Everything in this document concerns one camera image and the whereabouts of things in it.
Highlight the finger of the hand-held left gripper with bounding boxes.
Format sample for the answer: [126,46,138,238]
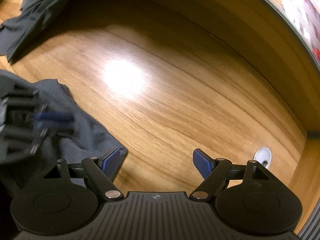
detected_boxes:
[31,127,75,154]
[34,104,75,124]

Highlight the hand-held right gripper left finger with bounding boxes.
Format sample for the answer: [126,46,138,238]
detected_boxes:
[44,147,123,201]

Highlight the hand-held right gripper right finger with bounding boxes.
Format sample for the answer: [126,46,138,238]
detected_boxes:
[189,149,272,202]

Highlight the dark grey t-shirt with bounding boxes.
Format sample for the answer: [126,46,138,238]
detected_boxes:
[0,69,128,195]

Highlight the blue grey cloth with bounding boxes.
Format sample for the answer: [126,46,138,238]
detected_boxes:
[0,0,54,57]

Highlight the charcoal pants with pocket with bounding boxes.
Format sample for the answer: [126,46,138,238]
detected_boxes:
[6,0,84,64]

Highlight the silver cable grommet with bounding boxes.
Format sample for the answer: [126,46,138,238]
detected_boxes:
[254,147,272,167]

